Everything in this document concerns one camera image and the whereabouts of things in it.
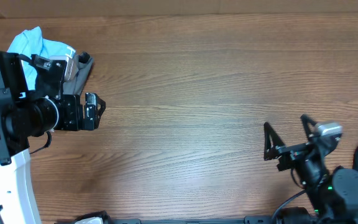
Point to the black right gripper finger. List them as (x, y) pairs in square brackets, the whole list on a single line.
[(274, 147), (308, 126)]

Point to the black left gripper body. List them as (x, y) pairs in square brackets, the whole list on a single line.
[(69, 118)]

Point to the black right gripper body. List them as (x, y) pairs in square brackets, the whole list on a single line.
[(311, 167)]

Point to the light blue printed t-shirt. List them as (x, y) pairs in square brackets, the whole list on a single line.
[(31, 42)]

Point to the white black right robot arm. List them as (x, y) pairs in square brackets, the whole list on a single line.
[(325, 196)]

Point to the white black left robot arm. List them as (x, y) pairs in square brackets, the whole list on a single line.
[(17, 199)]

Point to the grey folded garment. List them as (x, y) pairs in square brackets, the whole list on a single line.
[(79, 74)]

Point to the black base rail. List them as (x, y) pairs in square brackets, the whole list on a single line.
[(103, 218)]

